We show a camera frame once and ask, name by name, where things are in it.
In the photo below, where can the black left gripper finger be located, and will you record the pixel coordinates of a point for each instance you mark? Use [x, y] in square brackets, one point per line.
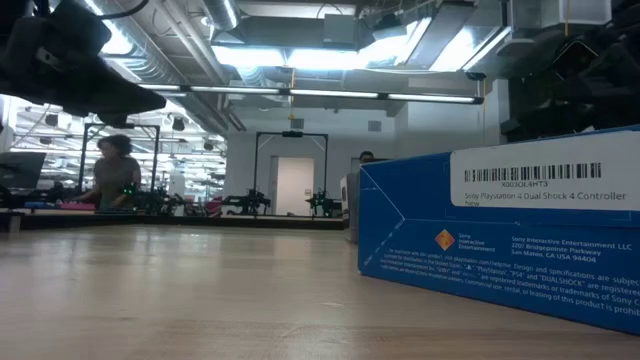
[112, 119]
[140, 100]

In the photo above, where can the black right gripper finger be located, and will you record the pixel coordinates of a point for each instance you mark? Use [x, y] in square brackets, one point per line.
[535, 97]
[525, 130]

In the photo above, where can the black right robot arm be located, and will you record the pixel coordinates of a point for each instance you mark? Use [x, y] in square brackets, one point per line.
[625, 17]

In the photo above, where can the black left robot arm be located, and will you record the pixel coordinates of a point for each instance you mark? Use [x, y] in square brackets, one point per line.
[12, 12]

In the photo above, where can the black background robot arm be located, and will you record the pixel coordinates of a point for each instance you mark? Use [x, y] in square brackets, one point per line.
[165, 202]
[250, 201]
[322, 204]

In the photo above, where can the person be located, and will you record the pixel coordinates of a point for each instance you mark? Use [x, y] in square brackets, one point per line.
[117, 175]
[366, 156]

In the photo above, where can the pink flat object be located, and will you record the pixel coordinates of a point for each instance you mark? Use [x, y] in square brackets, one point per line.
[77, 206]

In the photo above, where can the black computer monitor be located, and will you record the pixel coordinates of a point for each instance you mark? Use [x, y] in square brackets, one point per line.
[20, 170]

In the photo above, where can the blue Sony controller box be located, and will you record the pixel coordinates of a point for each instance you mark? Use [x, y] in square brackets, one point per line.
[500, 240]

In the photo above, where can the long ceiling light bar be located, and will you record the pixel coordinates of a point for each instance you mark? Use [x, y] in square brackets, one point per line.
[300, 93]

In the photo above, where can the white door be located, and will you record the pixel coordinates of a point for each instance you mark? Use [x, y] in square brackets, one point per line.
[295, 187]

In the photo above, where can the long dark background table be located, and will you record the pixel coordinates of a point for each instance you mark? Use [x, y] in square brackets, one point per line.
[270, 222]

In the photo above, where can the grey cabinet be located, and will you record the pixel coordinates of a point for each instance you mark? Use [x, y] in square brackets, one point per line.
[353, 210]

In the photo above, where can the white box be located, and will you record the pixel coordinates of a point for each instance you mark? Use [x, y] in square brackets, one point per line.
[344, 192]

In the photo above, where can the tall black metal frame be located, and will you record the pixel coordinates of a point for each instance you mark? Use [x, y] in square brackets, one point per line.
[156, 155]

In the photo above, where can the black security camera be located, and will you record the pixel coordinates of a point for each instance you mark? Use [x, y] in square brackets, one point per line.
[475, 76]

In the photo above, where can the silver round air duct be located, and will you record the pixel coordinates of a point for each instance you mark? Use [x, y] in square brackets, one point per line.
[222, 12]

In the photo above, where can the grey wall vent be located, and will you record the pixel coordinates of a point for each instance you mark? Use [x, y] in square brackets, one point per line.
[374, 126]
[297, 123]

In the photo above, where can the black metal frame with camera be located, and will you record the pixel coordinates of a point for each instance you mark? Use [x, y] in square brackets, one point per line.
[292, 134]

